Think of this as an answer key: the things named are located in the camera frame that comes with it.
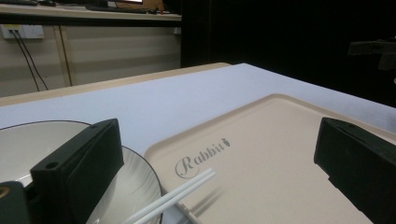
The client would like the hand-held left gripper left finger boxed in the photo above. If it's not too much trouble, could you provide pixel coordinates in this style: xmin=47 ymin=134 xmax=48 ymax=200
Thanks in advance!
xmin=30 ymin=118 xmax=125 ymax=224

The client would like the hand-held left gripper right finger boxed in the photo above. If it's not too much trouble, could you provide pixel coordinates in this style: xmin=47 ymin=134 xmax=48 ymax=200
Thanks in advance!
xmin=313 ymin=117 xmax=396 ymax=224

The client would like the white plate with dark rim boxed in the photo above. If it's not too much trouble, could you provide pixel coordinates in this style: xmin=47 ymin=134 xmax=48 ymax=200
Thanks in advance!
xmin=0 ymin=119 xmax=163 ymax=224

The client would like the beige plastic tray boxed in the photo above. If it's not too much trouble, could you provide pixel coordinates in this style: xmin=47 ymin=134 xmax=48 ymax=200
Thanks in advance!
xmin=143 ymin=92 xmax=396 ymax=224

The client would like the beige desk leg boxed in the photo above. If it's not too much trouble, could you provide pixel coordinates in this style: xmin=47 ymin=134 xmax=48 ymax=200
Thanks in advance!
xmin=52 ymin=25 xmax=74 ymax=88

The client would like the dark metal stand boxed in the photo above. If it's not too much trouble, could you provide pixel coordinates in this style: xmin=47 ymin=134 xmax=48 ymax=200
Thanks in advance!
xmin=346 ymin=38 xmax=396 ymax=73

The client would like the beige background desk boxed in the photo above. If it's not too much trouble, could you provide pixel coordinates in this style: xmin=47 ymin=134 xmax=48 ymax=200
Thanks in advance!
xmin=0 ymin=3 xmax=182 ymax=27

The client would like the brown cardboard box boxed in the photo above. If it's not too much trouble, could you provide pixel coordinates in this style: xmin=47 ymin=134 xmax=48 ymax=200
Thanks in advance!
xmin=116 ymin=0 xmax=165 ymax=12

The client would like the black power cable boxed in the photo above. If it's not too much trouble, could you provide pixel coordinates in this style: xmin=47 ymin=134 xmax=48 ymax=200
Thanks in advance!
xmin=15 ymin=30 xmax=50 ymax=91
xmin=8 ymin=30 xmax=41 ymax=92

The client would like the white wall outlet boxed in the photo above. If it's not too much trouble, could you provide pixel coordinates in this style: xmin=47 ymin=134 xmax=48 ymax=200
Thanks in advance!
xmin=0 ymin=23 xmax=46 ymax=40

